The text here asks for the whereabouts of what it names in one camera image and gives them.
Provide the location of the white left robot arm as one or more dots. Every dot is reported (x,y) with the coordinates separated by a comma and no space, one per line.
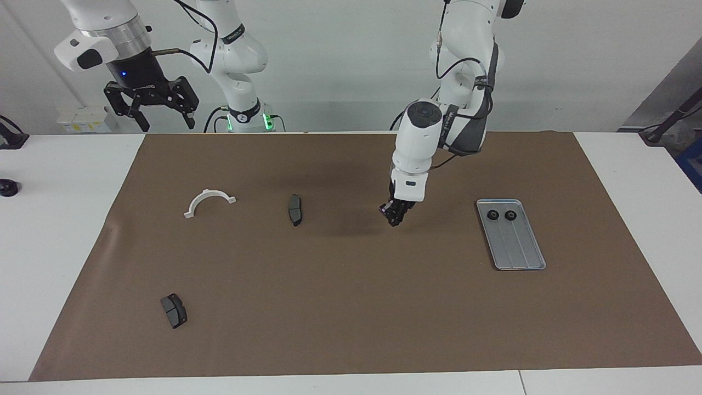
(417,142)

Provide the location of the black table clamp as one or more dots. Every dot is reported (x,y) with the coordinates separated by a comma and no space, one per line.
(11,140)

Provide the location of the black stand pole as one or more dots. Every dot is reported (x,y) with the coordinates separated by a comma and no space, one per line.
(652,136)

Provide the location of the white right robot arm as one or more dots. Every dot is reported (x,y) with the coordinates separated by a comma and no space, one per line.
(98,16)

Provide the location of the brown paper mat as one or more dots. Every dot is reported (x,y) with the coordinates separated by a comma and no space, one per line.
(351,307)

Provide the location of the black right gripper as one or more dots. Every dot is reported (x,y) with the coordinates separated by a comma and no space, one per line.
(137,71)

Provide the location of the blue box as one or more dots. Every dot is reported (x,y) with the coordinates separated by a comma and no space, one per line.
(694,164)

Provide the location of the black round knob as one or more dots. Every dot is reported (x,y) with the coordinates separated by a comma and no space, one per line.
(8,188)

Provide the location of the black bearing gear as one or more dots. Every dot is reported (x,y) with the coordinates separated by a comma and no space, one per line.
(492,214)
(510,214)

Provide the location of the white curved plastic bracket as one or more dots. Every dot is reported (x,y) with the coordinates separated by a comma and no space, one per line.
(207,193)

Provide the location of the white wall socket box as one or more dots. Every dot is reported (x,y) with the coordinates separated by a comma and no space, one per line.
(82,116)

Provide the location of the silver metal tray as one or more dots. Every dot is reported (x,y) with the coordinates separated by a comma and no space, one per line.
(518,252)

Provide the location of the dark grey brake pad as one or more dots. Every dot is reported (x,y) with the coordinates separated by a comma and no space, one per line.
(174,311)
(294,211)

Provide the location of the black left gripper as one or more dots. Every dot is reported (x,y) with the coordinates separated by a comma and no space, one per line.
(400,207)

